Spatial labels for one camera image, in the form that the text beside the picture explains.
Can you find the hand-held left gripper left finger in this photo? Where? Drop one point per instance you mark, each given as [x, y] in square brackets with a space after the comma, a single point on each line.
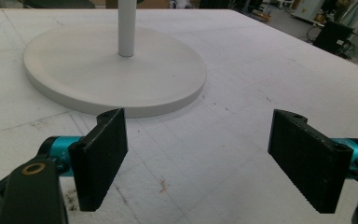
[101, 161]

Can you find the dark round seat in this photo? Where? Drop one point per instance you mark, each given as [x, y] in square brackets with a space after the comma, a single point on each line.
[59, 3]

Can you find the white cabinet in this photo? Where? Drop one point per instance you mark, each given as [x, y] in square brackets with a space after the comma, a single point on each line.
[307, 9]

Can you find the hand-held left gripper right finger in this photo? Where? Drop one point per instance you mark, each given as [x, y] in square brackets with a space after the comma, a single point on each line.
[307, 161]

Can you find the black equipment box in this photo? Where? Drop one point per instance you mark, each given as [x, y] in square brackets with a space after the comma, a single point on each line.
[331, 35]

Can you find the white round stand base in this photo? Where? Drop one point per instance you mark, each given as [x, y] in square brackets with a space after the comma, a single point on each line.
[105, 77]

